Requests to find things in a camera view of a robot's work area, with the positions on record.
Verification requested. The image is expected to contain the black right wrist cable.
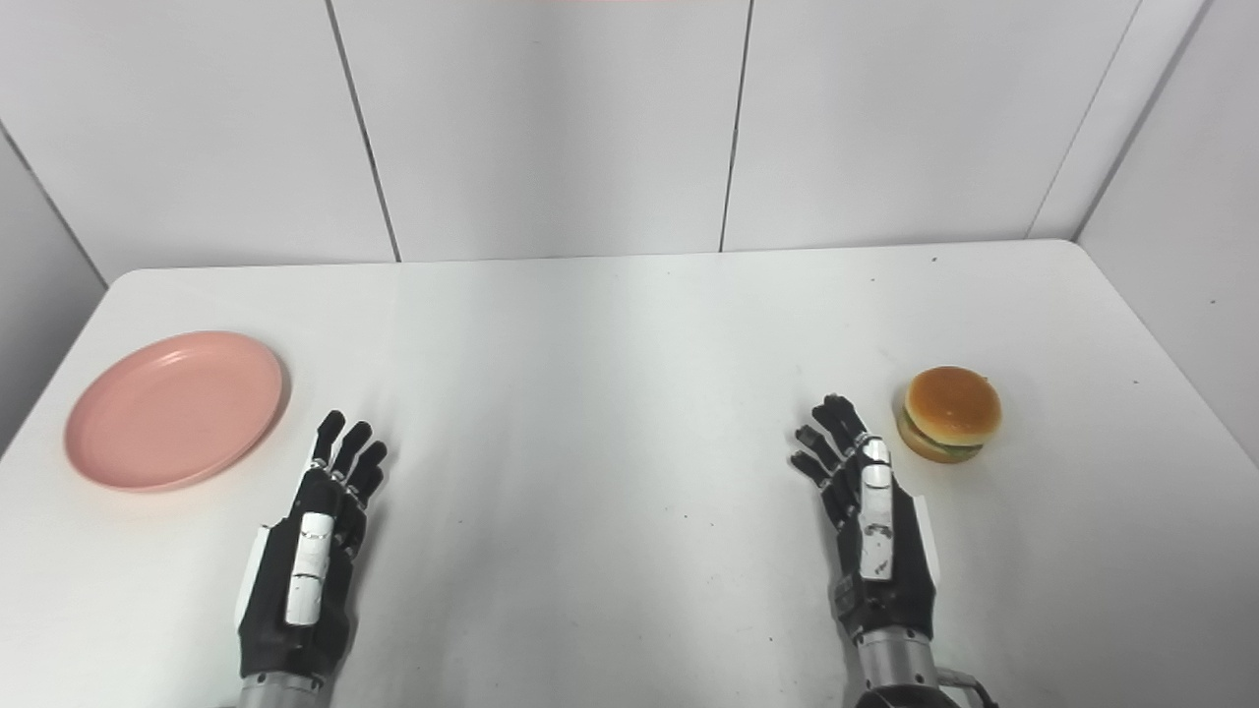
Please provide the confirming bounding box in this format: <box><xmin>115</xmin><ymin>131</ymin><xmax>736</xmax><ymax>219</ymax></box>
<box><xmin>934</xmin><ymin>668</ymin><xmax>996</xmax><ymax>708</ymax></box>

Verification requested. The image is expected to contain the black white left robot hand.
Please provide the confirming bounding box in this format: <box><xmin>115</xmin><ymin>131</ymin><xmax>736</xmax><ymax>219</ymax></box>
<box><xmin>234</xmin><ymin>410</ymin><xmax>390</xmax><ymax>681</ymax></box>

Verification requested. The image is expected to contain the pink round plate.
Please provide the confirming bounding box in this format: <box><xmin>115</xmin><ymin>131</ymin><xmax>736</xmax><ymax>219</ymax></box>
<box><xmin>64</xmin><ymin>330</ymin><xmax>287</xmax><ymax>494</ymax></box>

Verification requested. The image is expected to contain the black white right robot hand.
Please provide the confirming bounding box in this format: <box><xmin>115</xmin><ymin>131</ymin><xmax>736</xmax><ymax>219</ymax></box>
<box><xmin>787</xmin><ymin>393</ymin><xmax>941</xmax><ymax>646</ymax></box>

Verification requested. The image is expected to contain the toy hamburger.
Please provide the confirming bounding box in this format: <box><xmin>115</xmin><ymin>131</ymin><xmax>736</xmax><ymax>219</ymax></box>
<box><xmin>895</xmin><ymin>366</ymin><xmax>1003</xmax><ymax>465</ymax></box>

